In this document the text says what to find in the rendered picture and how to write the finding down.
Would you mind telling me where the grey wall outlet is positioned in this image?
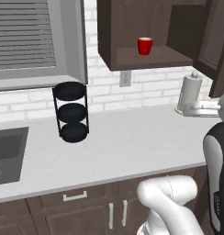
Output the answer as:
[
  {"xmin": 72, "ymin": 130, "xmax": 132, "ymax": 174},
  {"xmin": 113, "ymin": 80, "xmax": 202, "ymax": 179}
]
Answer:
[{"xmin": 118, "ymin": 70, "xmax": 132, "ymax": 88}]

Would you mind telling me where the dark wood wall cabinet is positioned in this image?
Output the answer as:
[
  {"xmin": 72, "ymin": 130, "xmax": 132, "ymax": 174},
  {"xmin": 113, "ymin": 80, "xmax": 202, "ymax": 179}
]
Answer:
[{"xmin": 96, "ymin": 0, "xmax": 211, "ymax": 73}]

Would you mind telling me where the white drawer handle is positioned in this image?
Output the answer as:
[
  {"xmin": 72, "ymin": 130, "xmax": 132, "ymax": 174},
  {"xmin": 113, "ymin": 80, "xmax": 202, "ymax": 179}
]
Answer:
[{"xmin": 62, "ymin": 190, "xmax": 88, "ymax": 203}]

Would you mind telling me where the black three-tier stand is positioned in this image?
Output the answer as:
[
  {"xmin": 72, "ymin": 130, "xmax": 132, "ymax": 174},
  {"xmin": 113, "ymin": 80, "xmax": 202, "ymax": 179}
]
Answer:
[{"xmin": 51, "ymin": 81, "xmax": 90, "ymax": 144}]

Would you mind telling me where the dark grey sink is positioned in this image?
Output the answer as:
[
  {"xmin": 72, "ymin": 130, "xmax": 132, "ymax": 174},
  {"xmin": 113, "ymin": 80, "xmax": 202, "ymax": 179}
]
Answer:
[{"xmin": 0, "ymin": 126, "xmax": 30, "ymax": 186}]

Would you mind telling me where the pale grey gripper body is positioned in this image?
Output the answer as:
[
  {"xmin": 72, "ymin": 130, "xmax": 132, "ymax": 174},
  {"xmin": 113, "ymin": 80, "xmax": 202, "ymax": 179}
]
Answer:
[{"xmin": 183, "ymin": 100, "xmax": 222, "ymax": 118}]

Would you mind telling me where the white cupboard door handle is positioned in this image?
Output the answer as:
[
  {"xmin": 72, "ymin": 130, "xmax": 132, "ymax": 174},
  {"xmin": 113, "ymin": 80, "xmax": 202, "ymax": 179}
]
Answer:
[
  {"xmin": 121, "ymin": 199, "xmax": 129, "ymax": 228},
  {"xmin": 107, "ymin": 202, "xmax": 115, "ymax": 230}
]

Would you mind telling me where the dark wood cabinet door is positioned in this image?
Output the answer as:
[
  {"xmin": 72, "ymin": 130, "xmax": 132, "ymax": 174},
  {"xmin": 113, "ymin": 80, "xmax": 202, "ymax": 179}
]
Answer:
[{"xmin": 192, "ymin": 0, "xmax": 224, "ymax": 99}]

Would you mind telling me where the dark wood cupboard door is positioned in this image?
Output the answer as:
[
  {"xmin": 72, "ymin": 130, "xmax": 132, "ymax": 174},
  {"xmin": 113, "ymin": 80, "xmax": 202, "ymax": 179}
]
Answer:
[
  {"xmin": 116, "ymin": 196, "xmax": 154, "ymax": 235},
  {"xmin": 0, "ymin": 198, "xmax": 39, "ymax": 235},
  {"xmin": 41, "ymin": 200, "xmax": 118, "ymax": 235}
]

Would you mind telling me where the white paper towel roll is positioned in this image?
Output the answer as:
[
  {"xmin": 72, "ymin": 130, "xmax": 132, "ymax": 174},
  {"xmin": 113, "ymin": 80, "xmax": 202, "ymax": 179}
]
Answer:
[{"xmin": 174, "ymin": 71, "xmax": 204, "ymax": 115}]

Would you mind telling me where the grey window with blinds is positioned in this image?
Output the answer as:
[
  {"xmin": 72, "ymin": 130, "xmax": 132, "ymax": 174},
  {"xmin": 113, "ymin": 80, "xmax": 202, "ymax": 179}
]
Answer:
[{"xmin": 0, "ymin": 0, "xmax": 89, "ymax": 92}]

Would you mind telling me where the red cup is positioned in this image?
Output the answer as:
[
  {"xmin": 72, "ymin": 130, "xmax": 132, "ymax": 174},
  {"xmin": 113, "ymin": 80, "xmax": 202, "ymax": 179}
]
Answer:
[{"xmin": 137, "ymin": 37, "xmax": 154, "ymax": 56}]

